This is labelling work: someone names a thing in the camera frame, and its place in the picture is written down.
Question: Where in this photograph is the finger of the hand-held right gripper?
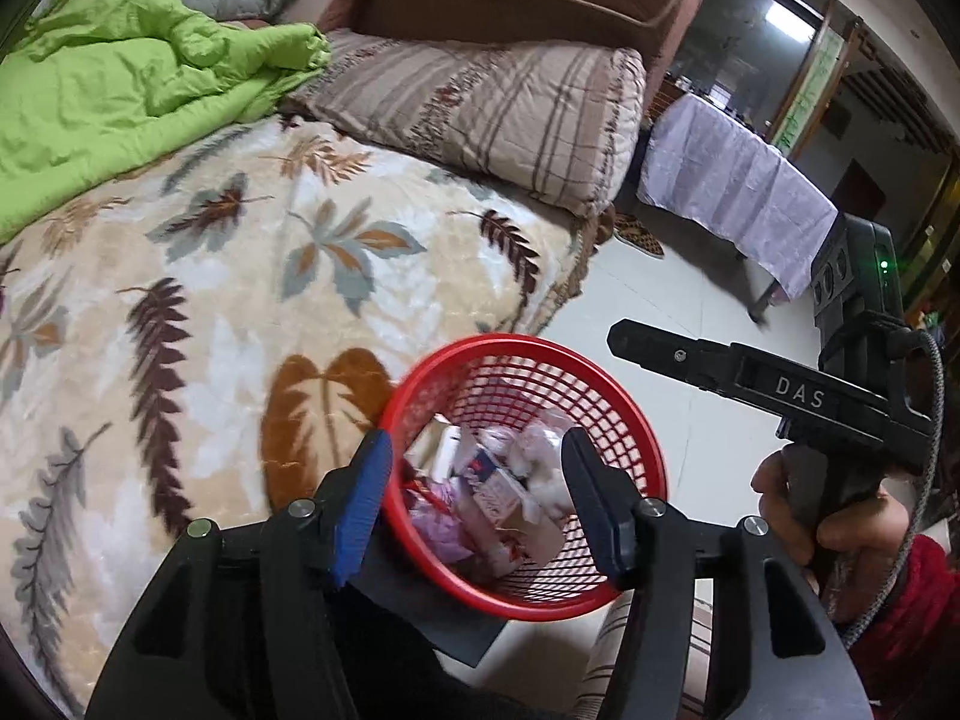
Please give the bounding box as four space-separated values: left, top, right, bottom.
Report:
607 319 743 392

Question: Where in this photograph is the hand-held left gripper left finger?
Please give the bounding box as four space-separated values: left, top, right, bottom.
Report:
86 429 395 720

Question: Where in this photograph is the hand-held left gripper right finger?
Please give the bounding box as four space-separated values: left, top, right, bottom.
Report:
561 427 875 720

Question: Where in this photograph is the purple paper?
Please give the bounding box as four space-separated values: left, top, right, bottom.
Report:
409 480 470 563

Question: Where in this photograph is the small white plastic bag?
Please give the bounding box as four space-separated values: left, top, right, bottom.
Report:
510 420 571 518

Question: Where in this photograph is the white medicine box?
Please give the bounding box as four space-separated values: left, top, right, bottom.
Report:
450 442 567 571

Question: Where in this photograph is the red plastic mesh basket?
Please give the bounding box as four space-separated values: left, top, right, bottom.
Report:
379 334 670 620

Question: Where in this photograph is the person's right forearm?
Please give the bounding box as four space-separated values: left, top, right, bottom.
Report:
847 532 960 720

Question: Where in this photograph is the person's right hand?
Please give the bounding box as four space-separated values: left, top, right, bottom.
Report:
750 450 920 623

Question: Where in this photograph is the dark patterned slipper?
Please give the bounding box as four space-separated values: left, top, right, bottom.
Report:
615 211 667 260

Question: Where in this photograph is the dark grey sheet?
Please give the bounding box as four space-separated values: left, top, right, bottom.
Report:
352 570 505 668

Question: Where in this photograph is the striped brown cloth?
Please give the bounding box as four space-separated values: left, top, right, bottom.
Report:
581 596 713 720

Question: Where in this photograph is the table with lilac cloth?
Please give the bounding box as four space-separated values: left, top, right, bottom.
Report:
636 94 839 302

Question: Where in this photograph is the leaf-print blanket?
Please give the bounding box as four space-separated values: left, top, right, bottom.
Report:
0 112 601 717

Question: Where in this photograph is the green paper strip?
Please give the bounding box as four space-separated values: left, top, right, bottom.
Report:
776 34 839 155

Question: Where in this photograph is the striped brown pillow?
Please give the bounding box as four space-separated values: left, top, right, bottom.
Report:
289 28 649 220

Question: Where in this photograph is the glass sliding door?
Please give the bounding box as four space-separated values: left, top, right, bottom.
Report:
660 0 833 143

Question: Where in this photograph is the green quilt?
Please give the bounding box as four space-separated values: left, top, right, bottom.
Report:
0 0 332 241

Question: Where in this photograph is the grey braided cable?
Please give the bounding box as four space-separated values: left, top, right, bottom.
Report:
840 330 944 650

